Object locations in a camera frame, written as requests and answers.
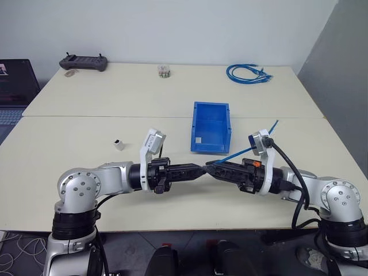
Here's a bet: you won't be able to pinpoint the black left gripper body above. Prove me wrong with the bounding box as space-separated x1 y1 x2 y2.
147 156 173 195

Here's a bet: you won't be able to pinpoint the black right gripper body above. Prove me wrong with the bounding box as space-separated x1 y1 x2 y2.
239 157 266 194

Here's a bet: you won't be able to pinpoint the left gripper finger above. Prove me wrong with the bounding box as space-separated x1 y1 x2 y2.
169 171 208 183
169 162 208 174

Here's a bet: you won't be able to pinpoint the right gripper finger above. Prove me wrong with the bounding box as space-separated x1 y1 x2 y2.
204 161 244 174
206 169 244 185

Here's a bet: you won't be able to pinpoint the blue network cable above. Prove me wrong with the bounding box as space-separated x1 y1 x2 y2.
225 63 265 83
213 120 280 166
225 64 274 84
227 66 271 86

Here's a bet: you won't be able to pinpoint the blue plastic bin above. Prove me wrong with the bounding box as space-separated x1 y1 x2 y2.
190 101 233 155

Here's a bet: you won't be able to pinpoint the dark rounded shape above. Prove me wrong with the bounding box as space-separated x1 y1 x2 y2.
205 238 247 276
144 243 179 276

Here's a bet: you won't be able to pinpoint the clear jar of couplers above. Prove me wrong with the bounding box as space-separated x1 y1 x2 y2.
156 64 173 79

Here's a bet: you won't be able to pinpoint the gray remote controller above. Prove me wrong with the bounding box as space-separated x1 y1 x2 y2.
58 51 109 71

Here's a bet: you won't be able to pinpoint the dark laptop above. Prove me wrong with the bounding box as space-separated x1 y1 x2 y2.
0 59 40 146

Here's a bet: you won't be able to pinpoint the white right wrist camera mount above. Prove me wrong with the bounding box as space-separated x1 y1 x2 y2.
247 129 277 197

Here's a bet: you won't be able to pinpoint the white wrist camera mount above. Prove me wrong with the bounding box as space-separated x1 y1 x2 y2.
247 129 277 197
139 127 168 192

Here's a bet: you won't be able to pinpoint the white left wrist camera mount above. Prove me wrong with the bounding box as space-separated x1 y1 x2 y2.
139 127 168 192

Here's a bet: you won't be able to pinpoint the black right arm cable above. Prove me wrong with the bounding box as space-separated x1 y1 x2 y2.
266 137 321 230

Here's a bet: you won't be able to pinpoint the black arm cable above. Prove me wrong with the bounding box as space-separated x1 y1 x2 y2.
266 137 321 230
87 190 137 276

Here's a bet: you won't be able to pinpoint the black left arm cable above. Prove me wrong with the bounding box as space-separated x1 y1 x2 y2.
87 190 137 276

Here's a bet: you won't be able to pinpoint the coiled blue network cable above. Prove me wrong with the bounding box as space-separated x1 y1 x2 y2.
225 63 265 83
227 66 271 86
225 64 274 84

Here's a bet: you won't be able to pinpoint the white cords on floor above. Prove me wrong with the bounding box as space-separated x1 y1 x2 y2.
0 229 49 276

